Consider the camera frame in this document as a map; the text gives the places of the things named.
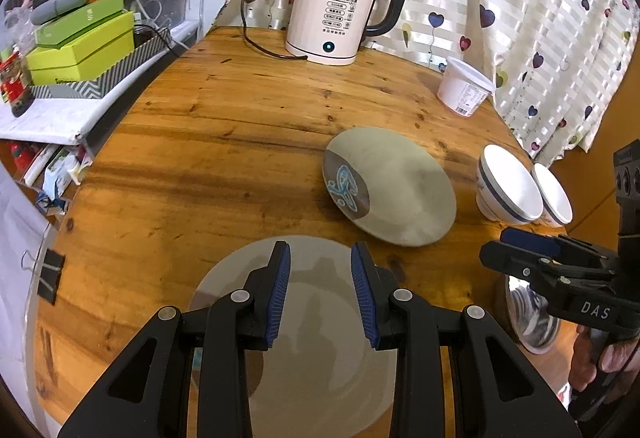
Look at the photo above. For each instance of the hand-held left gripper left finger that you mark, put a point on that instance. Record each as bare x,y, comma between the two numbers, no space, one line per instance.
280,288

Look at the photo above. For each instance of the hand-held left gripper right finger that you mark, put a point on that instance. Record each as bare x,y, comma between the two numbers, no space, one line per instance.
361,288

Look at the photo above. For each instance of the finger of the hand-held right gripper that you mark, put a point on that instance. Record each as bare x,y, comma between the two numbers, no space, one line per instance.
515,263
532,242

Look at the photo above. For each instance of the white bowl with blue rim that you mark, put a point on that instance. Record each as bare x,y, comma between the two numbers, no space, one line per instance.
510,188
552,195

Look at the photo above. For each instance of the person's right hand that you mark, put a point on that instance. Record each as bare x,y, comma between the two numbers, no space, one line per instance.
612,358

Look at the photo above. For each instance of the grey sneaker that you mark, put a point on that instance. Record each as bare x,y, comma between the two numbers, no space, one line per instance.
537,323

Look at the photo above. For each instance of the wooden cabinet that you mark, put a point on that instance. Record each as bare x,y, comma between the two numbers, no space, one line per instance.
607,118

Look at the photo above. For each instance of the white plastic tub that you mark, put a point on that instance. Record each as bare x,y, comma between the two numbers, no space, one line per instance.
462,90

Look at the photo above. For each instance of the black binder clip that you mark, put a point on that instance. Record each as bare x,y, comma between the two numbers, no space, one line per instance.
50,273

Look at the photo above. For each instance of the white carton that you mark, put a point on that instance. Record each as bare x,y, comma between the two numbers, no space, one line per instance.
62,168

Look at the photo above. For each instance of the grey chevron box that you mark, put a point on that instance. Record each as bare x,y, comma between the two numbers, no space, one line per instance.
115,73

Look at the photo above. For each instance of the white shelf board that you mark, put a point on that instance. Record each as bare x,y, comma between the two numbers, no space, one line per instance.
65,118

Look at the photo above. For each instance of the white electric kettle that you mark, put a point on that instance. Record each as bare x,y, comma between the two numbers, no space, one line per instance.
335,13

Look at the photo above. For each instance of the green box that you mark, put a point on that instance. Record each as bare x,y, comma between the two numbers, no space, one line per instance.
75,55
80,20

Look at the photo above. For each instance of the red printed packet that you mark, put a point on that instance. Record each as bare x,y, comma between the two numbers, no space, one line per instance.
14,83

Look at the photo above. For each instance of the grey handheld device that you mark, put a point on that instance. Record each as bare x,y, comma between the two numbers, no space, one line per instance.
57,5

